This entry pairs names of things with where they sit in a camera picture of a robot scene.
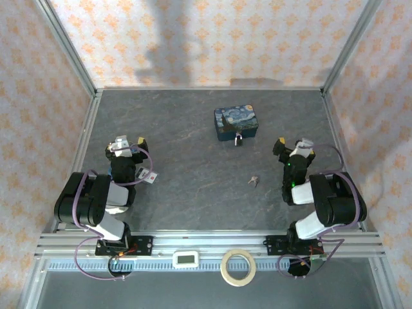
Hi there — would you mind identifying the starry night painted tin box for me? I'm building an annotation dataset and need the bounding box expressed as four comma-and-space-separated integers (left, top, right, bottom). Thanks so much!
214, 103, 259, 142

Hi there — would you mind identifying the green circuit board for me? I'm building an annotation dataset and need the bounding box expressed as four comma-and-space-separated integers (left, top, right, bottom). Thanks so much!
308, 254, 328, 270

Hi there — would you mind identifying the white digital timer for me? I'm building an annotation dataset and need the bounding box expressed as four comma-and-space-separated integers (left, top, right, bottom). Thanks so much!
172, 250, 200, 268

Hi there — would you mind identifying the masking tape roll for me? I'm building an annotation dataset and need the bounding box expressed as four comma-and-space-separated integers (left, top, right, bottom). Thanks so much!
220, 248, 258, 286

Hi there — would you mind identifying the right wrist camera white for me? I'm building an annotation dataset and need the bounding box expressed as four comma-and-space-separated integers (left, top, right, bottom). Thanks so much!
291, 137, 315, 158

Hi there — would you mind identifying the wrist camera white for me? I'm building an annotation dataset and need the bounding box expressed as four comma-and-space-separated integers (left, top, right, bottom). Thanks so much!
291, 137, 315, 158
109, 135, 133, 158

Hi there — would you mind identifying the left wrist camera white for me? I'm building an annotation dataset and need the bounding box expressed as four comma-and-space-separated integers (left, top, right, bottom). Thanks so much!
109, 135, 133, 158

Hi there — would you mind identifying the aluminium frame side rail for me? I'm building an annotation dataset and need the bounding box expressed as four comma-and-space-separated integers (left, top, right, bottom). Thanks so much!
17, 91, 104, 309
321, 91, 402, 309

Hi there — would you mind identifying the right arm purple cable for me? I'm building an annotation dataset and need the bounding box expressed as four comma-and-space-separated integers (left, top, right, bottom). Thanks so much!
277, 144, 363, 279

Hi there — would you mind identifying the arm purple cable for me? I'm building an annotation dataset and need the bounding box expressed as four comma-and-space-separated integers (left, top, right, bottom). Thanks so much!
73, 143, 154, 281
277, 144, 363, 279

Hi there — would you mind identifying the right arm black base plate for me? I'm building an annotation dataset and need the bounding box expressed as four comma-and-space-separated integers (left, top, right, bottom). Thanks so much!
265, 234, 323, 257

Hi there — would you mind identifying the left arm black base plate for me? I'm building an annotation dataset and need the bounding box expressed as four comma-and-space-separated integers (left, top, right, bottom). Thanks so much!
95, 235, 154, 257

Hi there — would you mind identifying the aluminium frame cross rail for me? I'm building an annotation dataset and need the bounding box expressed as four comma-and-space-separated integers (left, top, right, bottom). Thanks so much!
96, 85, 324, 92

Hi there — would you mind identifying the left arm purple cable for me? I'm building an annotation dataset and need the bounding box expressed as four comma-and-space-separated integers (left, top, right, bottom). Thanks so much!
73, 143, 154, 281

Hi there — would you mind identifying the aluminium mounting rail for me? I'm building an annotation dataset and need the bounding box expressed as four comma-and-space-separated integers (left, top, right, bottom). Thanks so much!
35, 230, 386, 258

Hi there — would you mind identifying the aluminium frame post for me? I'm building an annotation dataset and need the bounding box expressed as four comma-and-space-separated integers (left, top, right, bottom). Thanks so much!
321, 0, 384, 95
33, 0, 99, 97

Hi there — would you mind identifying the slotted grey cable duct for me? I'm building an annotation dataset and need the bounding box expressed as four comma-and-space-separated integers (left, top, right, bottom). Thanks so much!
44, 259, 310, 271

